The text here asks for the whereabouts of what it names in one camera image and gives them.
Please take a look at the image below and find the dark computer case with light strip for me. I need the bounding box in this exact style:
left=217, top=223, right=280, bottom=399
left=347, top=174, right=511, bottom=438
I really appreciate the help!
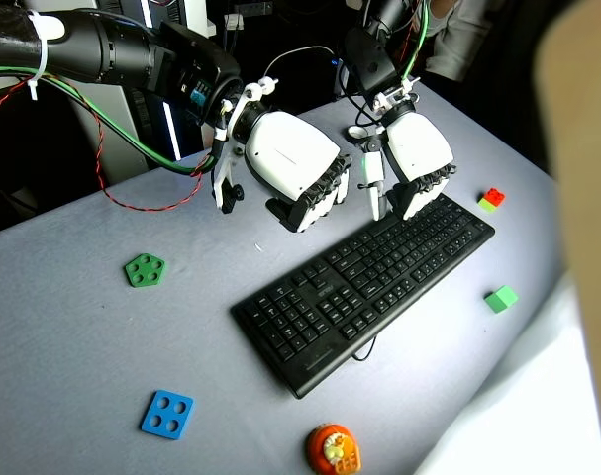
left=126, top=0, right=217, bottom=162

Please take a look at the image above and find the green cube block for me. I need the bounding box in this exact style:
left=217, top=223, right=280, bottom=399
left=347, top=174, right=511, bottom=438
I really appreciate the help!
left=483, top=284, right=521, bottom=315

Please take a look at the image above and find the thin white cable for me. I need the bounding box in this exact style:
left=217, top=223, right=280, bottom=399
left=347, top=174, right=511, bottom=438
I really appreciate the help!
left=263, top=46, right=337, bottom=80

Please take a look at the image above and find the red and black twisted cable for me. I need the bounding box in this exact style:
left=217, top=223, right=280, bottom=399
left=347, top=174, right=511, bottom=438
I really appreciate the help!
left=0, top=78, right=206, bottom=213

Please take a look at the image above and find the person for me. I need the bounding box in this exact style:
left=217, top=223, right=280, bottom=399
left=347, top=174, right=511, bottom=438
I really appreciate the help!
left=425, top=0, right=494, bottom=83

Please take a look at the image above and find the green pentagon block with holes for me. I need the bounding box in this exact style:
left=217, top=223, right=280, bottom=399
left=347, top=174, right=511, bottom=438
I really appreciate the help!
left=124, top=252, right=167, bottom=289

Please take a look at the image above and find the black keyboard cable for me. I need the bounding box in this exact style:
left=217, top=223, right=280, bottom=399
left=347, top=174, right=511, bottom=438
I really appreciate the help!
left=351, top=335, right=380, bottom=362

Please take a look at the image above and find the orange round toy cake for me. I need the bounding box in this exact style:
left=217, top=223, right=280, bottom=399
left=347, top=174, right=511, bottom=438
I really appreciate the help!
left=305, top=422, right=363, bottom=475

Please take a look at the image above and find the grey table cloth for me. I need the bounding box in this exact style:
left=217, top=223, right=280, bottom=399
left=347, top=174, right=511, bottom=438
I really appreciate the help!
left=0, top=81, right=578, bottom=475

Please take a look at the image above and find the white zip tie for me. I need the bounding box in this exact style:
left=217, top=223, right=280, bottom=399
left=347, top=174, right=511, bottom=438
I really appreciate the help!
left=26, top=12, right=66, bottom=102

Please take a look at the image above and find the green cable on arm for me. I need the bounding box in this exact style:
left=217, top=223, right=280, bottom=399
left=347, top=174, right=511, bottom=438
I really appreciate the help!
left=401, top=0, right=432, bottom=83
left=0, top=66, right=217, bottom=175

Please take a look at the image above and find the beige panel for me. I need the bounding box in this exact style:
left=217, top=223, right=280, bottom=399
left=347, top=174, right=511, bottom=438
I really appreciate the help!
left=535, top=0, right=601, bottom=475

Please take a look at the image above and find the black computer keyboard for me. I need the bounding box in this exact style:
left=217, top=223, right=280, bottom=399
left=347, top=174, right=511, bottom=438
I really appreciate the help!
left=229, top=193, right=497, bottom=400

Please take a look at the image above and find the blue square block with holes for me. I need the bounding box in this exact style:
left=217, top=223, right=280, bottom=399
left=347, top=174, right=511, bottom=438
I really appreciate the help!
left=140, top=389, right=195, bottom=441

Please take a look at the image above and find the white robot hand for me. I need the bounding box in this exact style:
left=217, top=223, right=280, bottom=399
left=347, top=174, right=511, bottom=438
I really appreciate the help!
left=243, top=109, right=354, bottom=235
left=359, top=110, right=458, bottom=223

